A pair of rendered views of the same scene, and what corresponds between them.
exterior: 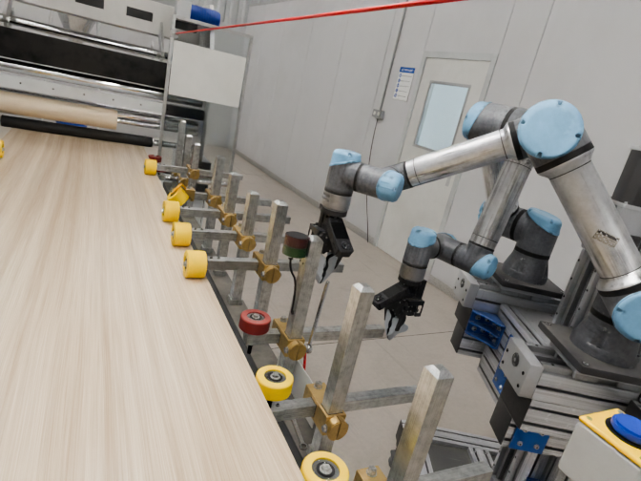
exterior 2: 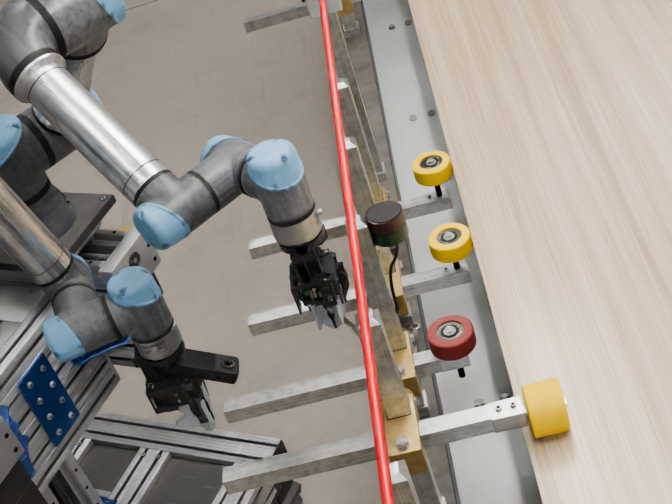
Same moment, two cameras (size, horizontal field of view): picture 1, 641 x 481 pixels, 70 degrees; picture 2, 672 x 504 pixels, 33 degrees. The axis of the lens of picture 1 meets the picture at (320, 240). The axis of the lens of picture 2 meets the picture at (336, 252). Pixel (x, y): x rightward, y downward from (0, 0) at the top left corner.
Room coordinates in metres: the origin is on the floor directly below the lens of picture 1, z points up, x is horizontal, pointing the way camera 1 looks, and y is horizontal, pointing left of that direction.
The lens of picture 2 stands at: (2.27, 0.86, 2.21)
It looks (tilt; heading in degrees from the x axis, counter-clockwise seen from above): 37 degrees down; 217
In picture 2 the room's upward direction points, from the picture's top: 19 degrees counter-clockwise
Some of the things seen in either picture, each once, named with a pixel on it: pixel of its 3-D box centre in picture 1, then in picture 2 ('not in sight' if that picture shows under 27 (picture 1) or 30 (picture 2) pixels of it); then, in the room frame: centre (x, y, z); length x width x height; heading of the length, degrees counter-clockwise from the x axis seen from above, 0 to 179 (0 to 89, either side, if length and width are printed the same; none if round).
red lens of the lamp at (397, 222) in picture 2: (297, 240); (385, 217); (1.05, 0.06, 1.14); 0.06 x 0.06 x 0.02
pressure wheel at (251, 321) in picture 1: (252, 333); (455, 352); (1.06, 0.12, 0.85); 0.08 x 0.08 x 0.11
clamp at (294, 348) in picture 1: (287, 338); (401, 361); (1.09, 0.03, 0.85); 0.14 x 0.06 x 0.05; 29
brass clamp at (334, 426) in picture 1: (324, 410); (389, 284); (0.87, -0.10, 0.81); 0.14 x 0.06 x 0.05; 29
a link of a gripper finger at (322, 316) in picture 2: (325, 265); (319, 316); (1.19, -0.03, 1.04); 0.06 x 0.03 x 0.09; 29
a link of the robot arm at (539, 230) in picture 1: (537, 230); not in sight; (1.54, -0.71, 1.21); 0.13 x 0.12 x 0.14; 45
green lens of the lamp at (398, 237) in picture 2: (295, 249); (389, 229); (1.05, 0.06, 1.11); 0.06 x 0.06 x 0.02
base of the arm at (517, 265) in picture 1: (527, 262); not in sight; (1.53, -0.72, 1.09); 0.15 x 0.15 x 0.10
